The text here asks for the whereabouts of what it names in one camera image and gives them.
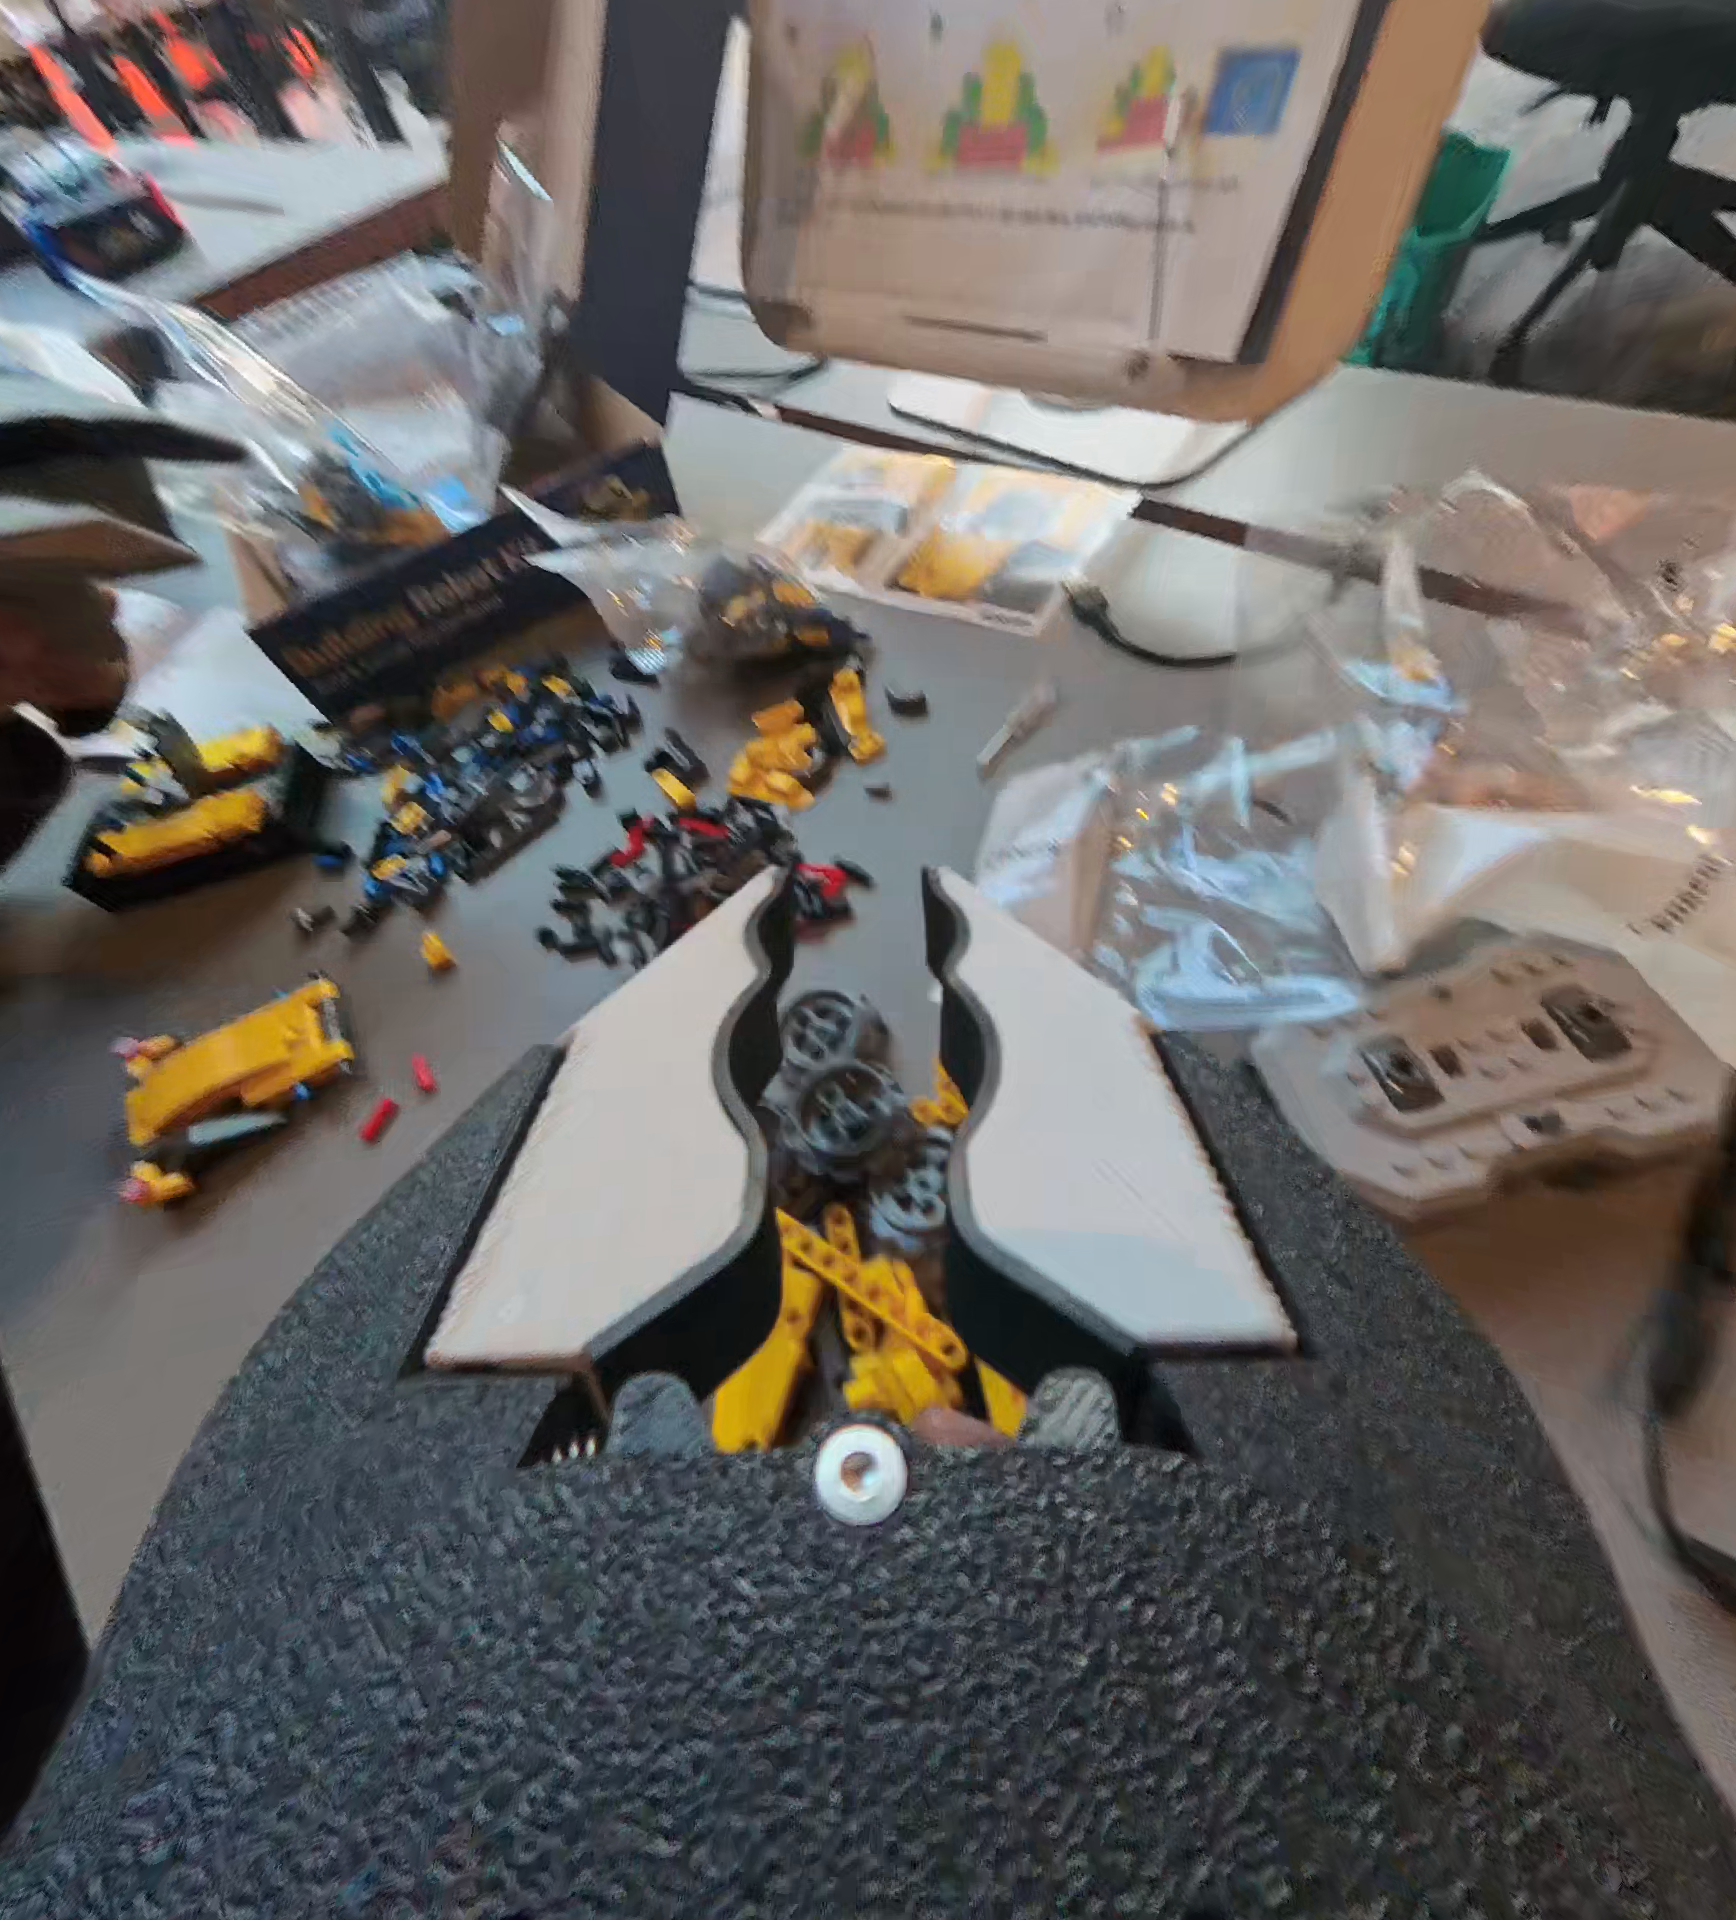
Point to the yellow grey brick chassis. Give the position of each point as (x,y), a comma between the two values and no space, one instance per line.
(839,1113)

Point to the loose red pin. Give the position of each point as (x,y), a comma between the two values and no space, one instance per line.
(380,1120)

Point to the pile of yellow angled beams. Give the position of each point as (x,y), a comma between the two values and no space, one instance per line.
(795,751)

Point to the grey desk with wooden edge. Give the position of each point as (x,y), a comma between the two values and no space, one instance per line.
(210,1321)

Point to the pile of blue grey connectors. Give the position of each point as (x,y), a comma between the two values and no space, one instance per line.
(480,780)

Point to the small metal rod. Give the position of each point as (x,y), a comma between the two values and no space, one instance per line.
(1019,730)

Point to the grey battery box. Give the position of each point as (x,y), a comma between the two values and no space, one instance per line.
(1499,1067)

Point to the black and yellow brick block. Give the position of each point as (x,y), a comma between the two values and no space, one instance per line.
(181,835)

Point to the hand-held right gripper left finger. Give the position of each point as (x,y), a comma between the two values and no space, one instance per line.
(600,1202)

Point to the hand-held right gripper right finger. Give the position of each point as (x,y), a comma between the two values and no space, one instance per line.
(1125,1202)

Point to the green bin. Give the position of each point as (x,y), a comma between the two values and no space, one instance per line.
(1438,257)

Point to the yellow and grey brick assembly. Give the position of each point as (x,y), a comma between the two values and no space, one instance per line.
(239,1067)

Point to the blue cardboard kit box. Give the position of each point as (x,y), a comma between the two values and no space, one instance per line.
(420,630)

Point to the black office chair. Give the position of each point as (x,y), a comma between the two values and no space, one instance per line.
(1649,46)

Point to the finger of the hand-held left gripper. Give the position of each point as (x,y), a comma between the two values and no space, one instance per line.
(59,450)
(30,535)

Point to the clear plastic bag of parts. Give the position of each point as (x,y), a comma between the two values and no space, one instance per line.
(720,602)

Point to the printed picture card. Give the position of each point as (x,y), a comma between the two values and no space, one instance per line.
(1049,211)

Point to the printed parts sheet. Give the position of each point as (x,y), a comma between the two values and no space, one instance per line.
(931,555)

